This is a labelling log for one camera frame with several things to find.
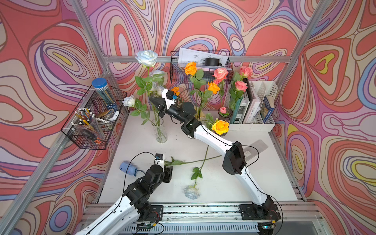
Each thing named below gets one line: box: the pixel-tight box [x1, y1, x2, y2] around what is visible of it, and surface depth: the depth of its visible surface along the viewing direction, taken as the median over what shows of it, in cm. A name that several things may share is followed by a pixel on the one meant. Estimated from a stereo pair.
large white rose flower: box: [122, 94, 157, 127], surface depth 82 cm
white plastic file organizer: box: [228, 80, 279, 132], surface depth 104 cm
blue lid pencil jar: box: [91, 77, 117, 106], surface depth 74 cm
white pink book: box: [242, 81, 261, 124], surface depth 95 cm
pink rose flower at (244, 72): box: [233, 65, 253, 83], surface depth 85 cm
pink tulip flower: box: [218, 106, 230, 118], surface depth 82 cm
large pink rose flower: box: [211, 67, 229, 110], surface depth 76 cm
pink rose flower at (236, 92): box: [229, 80, 248, 111], surface depth 85 cm
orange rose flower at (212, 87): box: [207, 81, 221, 94], surface depth 79 cm
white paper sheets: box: [178, 47, 233, 72], surface depth 87 cm
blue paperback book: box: [260, 95, 275, 124], surface depth 104 cm
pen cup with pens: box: [70, 107, 106, 141], surface depth 63 cm
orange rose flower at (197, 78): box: [184, 61, 207, 101], surface depth 78 cm
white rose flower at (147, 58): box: [134, 49, 159, 127], surface depth 55 cm
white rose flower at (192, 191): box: [183, 144, 210, 200], surface depth 81 cm
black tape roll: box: [204, 57, 220, 67], surface depth 84 cm
